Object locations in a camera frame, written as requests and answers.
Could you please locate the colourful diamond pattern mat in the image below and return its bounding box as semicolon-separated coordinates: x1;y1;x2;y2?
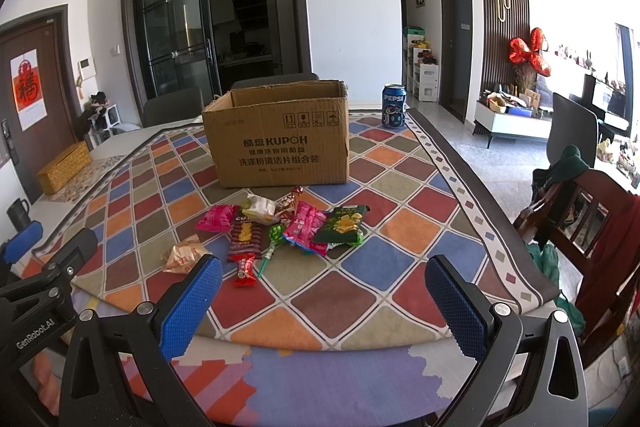
19;107;561;427

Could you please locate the dark green chips bag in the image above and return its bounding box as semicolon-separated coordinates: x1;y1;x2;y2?
314;205;369;246

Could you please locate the blue Pepsi can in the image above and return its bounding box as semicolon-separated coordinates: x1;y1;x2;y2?
382;84;407;129

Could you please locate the pink snack packet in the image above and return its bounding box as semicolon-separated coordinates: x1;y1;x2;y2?
195;205;240;233

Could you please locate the red gold wrapped candy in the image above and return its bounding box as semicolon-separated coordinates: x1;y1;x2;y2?
276;186;304;222

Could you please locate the black mug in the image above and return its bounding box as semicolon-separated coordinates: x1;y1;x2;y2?
6;198;32;233

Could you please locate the red candy bar wrapper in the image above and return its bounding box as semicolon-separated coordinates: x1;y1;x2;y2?
233;254;257;287

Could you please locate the red fu door poster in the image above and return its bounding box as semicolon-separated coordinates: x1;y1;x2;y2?
10;49;48;131

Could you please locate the green lollipop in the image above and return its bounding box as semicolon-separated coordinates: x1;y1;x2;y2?
257;223;285;279

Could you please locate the white low tv cabinet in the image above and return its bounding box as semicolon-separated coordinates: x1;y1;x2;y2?
472;102;551;148

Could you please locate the black glass sliding door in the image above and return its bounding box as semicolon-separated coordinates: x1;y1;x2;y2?
122;0;311;107

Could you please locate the person left hand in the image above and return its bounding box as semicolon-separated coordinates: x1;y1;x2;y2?
32;352;61;416

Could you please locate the white snack packet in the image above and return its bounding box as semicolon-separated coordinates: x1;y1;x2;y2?
242;194;279;227

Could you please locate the red bow decoration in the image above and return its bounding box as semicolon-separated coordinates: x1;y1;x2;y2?
509;27;551;77

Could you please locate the brown cardboard box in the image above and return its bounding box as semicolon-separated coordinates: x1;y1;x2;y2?
202;80;349;188

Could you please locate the large pink snack bag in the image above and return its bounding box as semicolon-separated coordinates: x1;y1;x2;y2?
283;202;328;257

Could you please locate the Costa cookie packet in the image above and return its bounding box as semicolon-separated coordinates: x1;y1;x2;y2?
228;215;266;261

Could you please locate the yellow woven tissue box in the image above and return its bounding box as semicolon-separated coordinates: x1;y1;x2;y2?
37;142;92;195

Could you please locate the white storage shelf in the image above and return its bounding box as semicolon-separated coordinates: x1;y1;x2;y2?
402;26;440;103

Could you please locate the gold foil snack packet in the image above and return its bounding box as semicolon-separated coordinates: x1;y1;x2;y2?
163;234;209;274

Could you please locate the dark grey side chair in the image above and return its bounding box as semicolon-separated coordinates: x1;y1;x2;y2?
547;93;599;167

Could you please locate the grey dining chair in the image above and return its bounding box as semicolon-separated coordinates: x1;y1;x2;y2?
232;72;319;89
142;88;204;128

